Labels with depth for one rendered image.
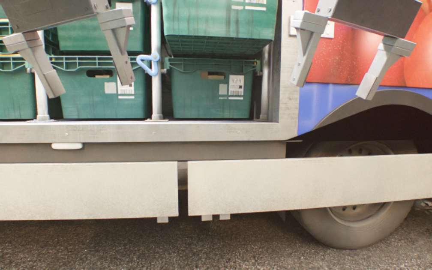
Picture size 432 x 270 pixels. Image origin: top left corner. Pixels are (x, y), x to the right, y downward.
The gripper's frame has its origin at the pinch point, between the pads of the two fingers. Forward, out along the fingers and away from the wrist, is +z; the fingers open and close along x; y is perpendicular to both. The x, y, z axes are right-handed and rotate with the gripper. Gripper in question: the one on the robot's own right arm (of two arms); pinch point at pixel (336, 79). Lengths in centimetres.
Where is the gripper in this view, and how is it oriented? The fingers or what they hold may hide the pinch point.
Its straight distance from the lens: 40.7
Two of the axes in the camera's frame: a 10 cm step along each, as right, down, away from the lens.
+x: 9.8, 1.2, 1.7
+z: -1.9, 8.6, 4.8
